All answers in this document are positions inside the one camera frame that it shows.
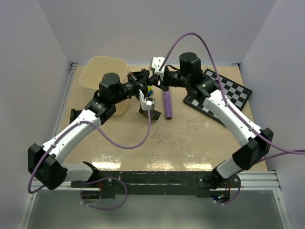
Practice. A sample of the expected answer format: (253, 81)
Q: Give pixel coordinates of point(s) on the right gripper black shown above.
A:
(155, 80)

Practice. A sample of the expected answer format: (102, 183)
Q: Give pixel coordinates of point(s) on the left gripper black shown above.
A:
(139, 79)

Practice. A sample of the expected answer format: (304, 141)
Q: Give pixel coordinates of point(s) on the black trash bag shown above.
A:
(154, 114)

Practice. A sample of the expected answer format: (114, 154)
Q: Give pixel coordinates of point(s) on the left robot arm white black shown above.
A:
(46, 162)

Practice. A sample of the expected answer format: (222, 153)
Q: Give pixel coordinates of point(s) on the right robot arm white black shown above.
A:
(253, 140)

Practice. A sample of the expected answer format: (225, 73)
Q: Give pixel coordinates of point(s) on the beige plastic trash bin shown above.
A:
(101, 79)

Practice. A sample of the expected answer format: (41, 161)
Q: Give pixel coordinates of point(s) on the colourful toy car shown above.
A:
(149, 91)

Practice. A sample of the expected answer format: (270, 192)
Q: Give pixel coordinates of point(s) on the purple glitter microphone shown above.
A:
(167, 105)

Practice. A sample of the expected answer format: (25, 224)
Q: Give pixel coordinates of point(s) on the black white chessboard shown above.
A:
(235, 92)

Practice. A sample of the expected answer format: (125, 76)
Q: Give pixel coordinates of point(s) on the small black block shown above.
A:
(74, 114)

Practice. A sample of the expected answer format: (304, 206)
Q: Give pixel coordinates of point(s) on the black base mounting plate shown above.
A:
(188, 183)

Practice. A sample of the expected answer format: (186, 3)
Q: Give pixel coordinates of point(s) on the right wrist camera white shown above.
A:
(155, 65)

